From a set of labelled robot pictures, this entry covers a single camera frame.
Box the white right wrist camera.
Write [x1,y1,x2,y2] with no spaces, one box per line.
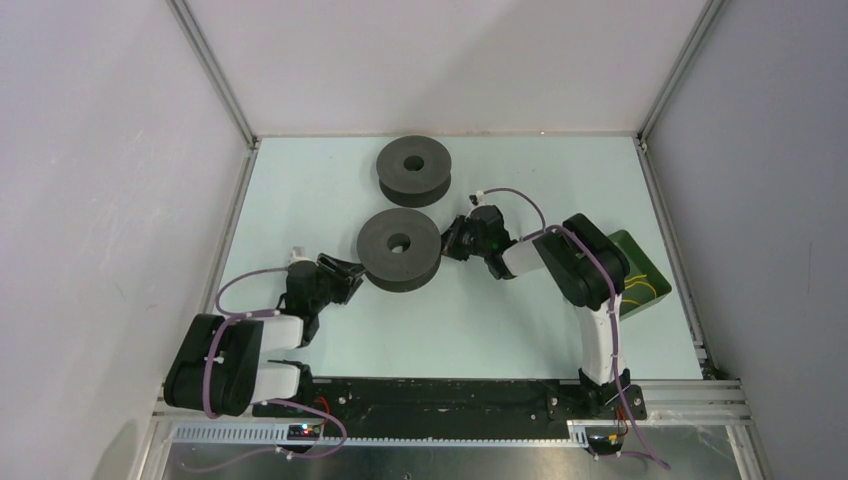
[469,190,486,209]

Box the green tray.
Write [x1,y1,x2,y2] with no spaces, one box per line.
[608,230,672,320]

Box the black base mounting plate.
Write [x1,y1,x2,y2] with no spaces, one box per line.
[295,377,626,441]

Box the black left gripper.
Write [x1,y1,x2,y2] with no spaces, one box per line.
[309,253,368,312]

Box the white slotted cable duct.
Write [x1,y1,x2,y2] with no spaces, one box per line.
[170,423,591,448]

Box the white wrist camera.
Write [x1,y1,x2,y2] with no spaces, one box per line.
[289,246,312,265]
[469,190,486,209]

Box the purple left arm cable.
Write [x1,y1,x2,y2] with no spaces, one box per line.
[201,264,348,461]

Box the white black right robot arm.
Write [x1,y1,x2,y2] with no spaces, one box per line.
[441,205,630,418]

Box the left aluminium frame post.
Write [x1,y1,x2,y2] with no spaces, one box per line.
[166,0,258,149]

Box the aluminium frame post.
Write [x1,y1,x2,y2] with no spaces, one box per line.
[636,0,727,150]
[166,0,258,149]

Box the yellow wire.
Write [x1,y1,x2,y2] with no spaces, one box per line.
[621,272,658,309]

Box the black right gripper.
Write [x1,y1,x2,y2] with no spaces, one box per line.
[428,214,490,261]

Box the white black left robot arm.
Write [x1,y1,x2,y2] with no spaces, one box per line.
[162,253,366,419]

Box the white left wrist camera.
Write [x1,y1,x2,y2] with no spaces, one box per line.
[289,246,312,265]

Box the dark grey spool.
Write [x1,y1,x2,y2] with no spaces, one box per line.
[375,135,452,208]
[356,208,442,293]

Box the right aluminium frame post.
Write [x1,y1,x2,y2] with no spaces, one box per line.
[636,0,727,150]

